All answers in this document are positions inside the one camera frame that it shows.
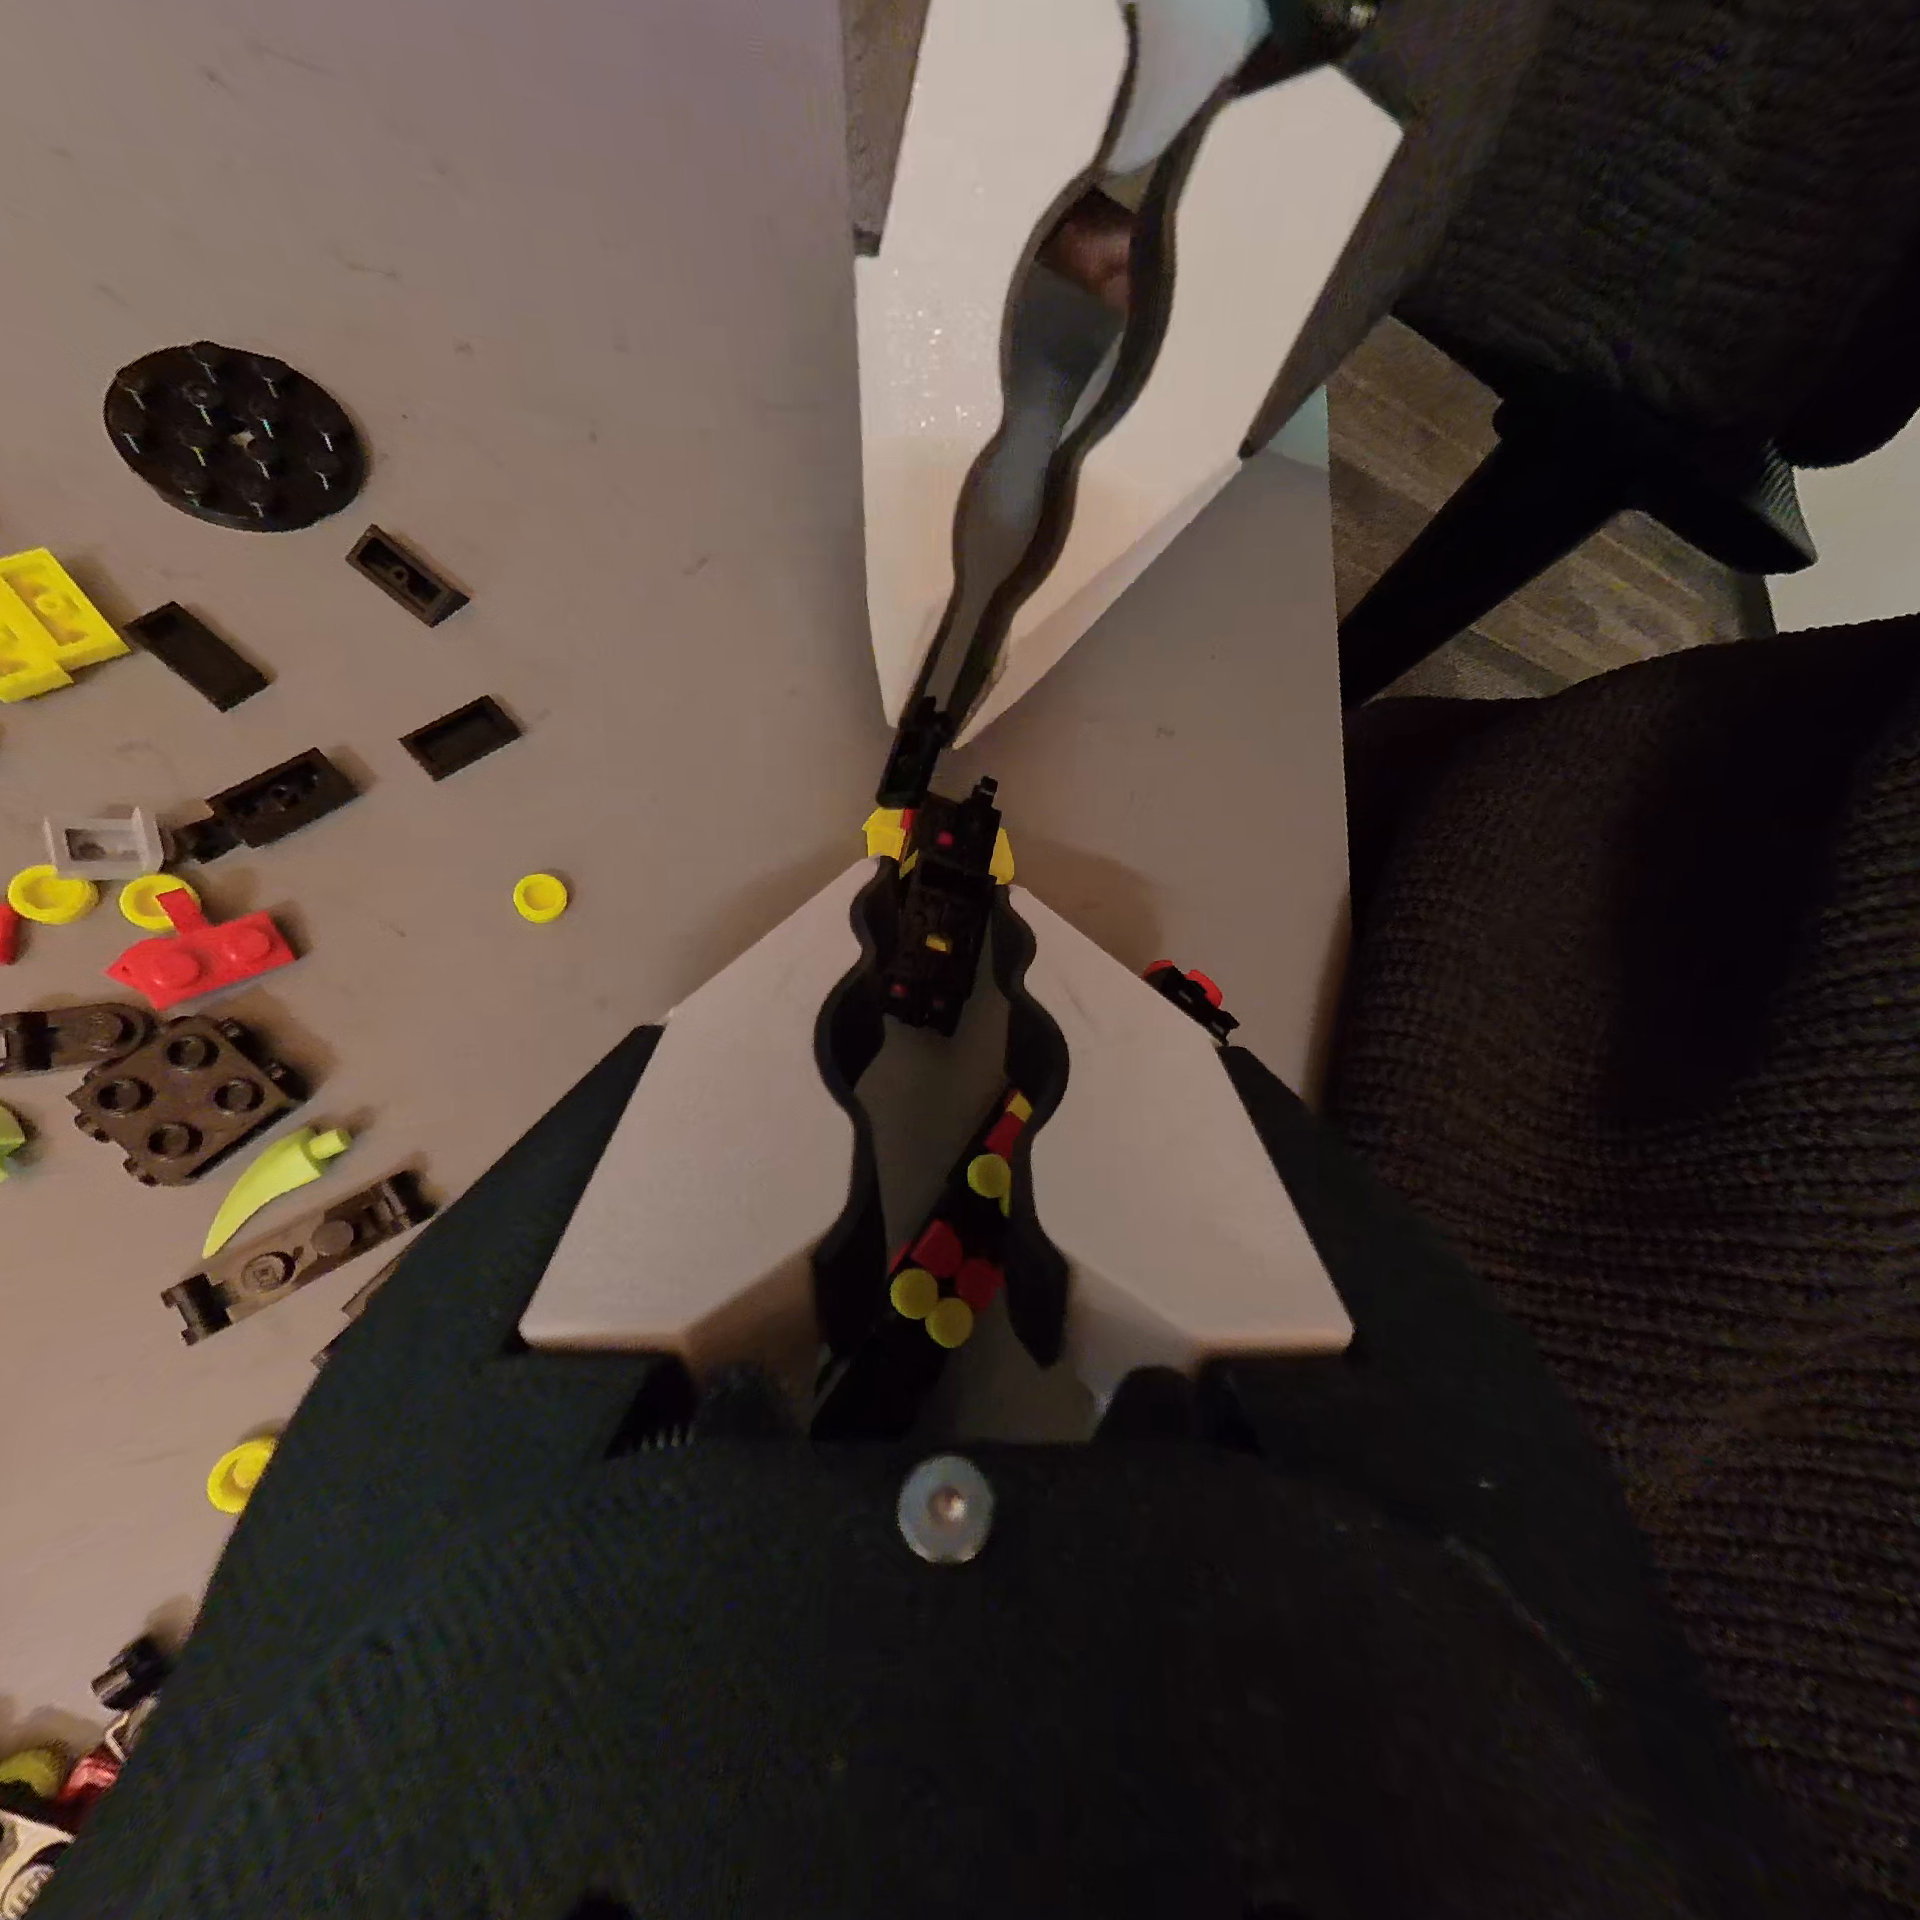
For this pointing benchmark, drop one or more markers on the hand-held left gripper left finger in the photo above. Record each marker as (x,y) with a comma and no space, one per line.
(702,1203)

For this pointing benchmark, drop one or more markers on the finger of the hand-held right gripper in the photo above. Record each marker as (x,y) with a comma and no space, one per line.
(1257,300)
(936,379)

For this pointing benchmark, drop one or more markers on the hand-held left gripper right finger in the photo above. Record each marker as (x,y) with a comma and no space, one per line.
(1186,1203)

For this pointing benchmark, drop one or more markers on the yellow and red lego assembly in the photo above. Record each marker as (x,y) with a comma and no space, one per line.
(936,913)

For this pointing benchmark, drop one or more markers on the small dark lego plate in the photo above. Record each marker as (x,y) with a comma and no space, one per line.
(911,757)

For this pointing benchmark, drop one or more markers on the pile of lego pieces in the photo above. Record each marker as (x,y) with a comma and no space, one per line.
(199,946)

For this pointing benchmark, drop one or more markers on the long black red lego assembly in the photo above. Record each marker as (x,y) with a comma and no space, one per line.
(952,1259)

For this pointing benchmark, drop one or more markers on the black round lego plate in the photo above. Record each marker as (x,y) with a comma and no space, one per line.
(229,440)

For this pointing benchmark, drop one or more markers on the person's right hand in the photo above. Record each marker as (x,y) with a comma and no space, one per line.
(1084,248)

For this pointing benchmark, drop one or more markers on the black furniture leg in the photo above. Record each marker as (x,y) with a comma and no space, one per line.
(1471,560)

